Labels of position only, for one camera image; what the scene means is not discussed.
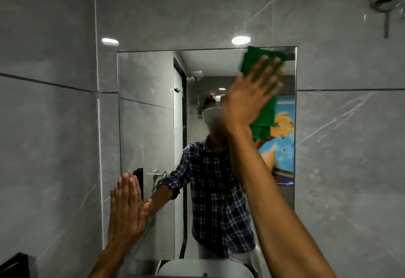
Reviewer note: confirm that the person's right hand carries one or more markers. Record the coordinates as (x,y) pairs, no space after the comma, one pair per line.
(243,104)

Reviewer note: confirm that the person's right fingers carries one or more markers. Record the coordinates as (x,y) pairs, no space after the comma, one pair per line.
(262,75)

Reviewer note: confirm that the person's left little finger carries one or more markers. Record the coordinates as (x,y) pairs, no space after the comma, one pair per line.
(113,202)

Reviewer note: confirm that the black object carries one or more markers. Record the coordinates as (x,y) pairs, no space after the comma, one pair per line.
(12,266)

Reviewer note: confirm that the white sink basin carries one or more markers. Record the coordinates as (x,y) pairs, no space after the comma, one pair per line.
(205,270)

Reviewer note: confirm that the person's left hand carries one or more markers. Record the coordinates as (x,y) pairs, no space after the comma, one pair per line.
(126,221)

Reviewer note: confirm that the person's right forearm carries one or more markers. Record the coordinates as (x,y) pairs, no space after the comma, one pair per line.
(275,211)

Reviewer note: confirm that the person's left middle finger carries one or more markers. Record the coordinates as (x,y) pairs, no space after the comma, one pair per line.
(128,192)

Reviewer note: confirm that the person's left thumb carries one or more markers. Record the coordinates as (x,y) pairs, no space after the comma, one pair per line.
(145,213)

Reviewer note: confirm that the rectangular wall mirror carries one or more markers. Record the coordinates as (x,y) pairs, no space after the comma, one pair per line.
(148,123)

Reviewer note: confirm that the person's left forearm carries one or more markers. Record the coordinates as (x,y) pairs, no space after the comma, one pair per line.
(110,260)

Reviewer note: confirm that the green cleaning cloth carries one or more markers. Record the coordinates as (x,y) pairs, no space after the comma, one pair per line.
(265,115)

